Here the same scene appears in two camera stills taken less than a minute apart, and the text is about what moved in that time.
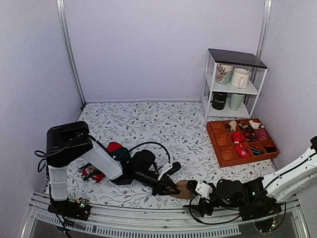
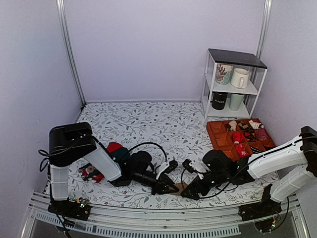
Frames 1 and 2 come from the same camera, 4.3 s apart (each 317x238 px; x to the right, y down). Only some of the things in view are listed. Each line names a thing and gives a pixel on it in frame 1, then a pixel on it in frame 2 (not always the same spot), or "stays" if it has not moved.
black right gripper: [201, 207] -> [192, 187]
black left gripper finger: [167, 187] stays
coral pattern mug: [223, 73] stays
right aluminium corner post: [264, 29] stays
